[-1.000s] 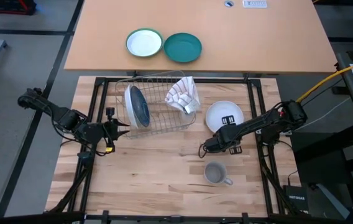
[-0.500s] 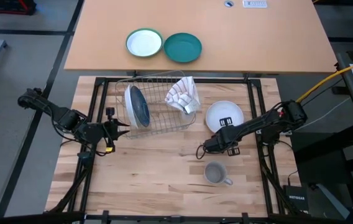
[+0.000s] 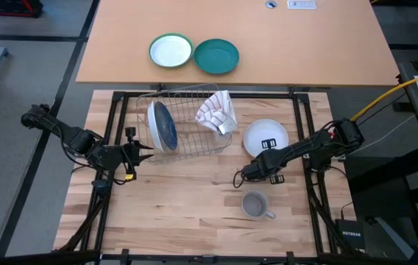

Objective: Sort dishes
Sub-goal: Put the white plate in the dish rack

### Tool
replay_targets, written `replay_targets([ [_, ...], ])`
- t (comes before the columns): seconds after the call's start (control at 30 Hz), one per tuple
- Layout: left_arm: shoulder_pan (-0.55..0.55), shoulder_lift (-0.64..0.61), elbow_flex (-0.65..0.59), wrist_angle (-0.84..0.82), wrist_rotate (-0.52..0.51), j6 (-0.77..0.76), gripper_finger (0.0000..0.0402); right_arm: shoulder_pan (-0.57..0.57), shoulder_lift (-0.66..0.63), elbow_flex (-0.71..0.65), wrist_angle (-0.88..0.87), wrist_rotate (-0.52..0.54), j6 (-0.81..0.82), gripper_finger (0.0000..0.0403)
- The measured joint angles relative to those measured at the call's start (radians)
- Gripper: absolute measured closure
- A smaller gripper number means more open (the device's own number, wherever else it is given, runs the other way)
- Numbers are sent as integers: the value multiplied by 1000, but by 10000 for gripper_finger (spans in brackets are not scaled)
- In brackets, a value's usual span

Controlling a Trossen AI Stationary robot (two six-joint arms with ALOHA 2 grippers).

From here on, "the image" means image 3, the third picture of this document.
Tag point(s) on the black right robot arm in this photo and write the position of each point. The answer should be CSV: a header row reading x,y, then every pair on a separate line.
x,y
319,145

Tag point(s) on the translucent plastic utensil caddy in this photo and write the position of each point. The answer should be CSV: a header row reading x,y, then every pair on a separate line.
x,y
227,129

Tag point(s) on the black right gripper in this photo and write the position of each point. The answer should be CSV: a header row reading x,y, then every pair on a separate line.
x,y
275,160

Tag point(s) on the white plate green rim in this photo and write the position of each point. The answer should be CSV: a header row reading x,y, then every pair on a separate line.
x,y
171,51

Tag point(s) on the small white plate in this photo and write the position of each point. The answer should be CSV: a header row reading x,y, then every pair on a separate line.
x,y
257,132

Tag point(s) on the large white plate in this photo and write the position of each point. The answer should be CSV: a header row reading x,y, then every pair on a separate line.
x,y
152,125

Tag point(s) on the teal plate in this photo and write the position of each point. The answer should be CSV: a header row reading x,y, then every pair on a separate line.
x,y
216,57

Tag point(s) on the red and black toolbox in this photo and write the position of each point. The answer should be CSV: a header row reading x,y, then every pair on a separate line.
x,y
10,7

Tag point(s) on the black aluminium table frame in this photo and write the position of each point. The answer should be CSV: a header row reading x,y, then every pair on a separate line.
x,y
260,95

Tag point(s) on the grey desk grommet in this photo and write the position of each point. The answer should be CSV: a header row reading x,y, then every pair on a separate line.
x,y
271,4

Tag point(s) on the blue patterned plate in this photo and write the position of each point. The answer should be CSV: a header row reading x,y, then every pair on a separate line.
x,y
168,127

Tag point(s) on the grey floral mug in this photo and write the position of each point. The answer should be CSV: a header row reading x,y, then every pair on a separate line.
x,y
255,204

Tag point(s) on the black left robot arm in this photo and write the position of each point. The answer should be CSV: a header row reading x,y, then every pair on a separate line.
x,y
76,140

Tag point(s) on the white striped dish towel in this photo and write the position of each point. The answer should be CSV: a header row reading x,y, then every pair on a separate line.
x,y
214,110

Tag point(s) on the white desk power outlet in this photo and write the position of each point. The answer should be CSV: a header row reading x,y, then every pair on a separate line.
x,y
301,4

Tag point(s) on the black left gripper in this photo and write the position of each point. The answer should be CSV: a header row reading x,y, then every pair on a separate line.
x,y
130,154

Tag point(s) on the beige wooden desk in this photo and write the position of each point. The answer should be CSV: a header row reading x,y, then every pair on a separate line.
x,y
304,48

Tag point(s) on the black Netgear network switch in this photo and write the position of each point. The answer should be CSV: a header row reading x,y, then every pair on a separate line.
x,y
350,235

